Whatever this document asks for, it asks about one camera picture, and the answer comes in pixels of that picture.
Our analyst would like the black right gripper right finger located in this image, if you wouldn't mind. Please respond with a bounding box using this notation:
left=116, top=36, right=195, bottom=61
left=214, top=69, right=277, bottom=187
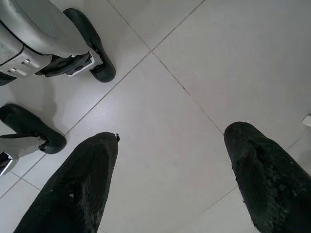
left=223, top=120, right=311, bottom=233

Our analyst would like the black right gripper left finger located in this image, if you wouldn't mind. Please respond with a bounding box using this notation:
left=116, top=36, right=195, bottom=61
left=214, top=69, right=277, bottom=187
left=13, top=132, right=120, bottom=233

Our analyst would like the silver right robot leg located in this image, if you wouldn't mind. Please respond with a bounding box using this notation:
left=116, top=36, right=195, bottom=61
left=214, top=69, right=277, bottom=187
left=0, top=134, right=47, bottom=177

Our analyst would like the silver robot leg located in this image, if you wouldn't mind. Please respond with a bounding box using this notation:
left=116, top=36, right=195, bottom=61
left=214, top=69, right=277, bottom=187
left=0, top=134, right=47, bottom=177
left=0, top=0, right=95, bottom=80

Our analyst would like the dark right robot foot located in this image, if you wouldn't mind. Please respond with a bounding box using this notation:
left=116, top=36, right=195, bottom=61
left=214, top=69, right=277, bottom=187
left=0, top=103, right=68, bottom=155

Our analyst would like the dark robot foot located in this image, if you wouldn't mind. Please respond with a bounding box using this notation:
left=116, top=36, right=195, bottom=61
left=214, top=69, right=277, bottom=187
left=62, top=8, right=117, bottom=83
left=0, top=103, right=68, bottom=155

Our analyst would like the dark left robot foot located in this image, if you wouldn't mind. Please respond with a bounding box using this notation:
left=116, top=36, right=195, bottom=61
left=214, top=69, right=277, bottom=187
left=62, top=8, right=117, bottom=83

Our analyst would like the silver left robot leg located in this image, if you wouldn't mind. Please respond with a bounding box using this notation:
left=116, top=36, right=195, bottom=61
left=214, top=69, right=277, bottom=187
left=0, top=0, right=95, bottom=80

